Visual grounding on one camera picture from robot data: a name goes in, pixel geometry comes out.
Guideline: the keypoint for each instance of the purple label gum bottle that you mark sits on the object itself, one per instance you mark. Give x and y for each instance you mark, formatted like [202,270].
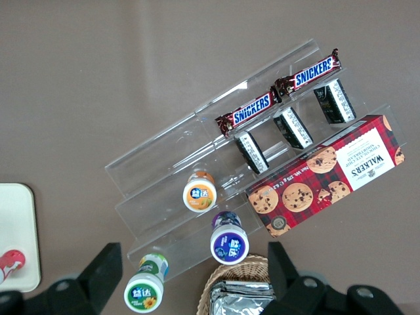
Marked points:
[229,244]

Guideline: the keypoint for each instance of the cream plastic tray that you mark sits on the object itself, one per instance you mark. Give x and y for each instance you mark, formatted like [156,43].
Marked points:
[16,223]

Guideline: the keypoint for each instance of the orange label gum bottle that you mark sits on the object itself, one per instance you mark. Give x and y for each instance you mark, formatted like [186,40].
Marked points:
[199,195]

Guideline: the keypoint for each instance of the small black white box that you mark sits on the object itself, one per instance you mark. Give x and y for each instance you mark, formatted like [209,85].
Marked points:
[293,128]
[252,151]
[334,101]

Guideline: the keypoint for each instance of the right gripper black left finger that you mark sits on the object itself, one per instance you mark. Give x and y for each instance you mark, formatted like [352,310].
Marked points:
[98,275]

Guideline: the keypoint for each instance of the Snickers chocolate bar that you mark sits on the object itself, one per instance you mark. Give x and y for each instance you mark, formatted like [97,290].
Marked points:
[311,73]
[251,110]

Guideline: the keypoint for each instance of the green label gum bottle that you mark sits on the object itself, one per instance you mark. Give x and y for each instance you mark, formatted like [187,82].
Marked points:
[143,293]

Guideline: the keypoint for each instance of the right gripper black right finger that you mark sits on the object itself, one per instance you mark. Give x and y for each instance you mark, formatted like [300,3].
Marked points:
[285,282]

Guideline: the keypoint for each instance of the red lid white cup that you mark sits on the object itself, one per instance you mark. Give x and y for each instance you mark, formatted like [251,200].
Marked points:
[11,262]

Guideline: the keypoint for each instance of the stack of foil trays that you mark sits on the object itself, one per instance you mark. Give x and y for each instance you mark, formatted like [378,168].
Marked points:
[239,298]

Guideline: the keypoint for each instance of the red Walkers cookie box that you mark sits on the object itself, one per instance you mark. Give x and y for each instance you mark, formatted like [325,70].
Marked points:
[328,174]

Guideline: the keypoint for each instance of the clear acrylic stepped display stand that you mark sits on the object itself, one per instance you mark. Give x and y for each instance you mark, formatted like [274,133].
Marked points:
[157,164]

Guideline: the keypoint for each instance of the light wicker basket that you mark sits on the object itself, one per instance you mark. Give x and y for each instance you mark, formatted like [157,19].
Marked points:
[229,269]

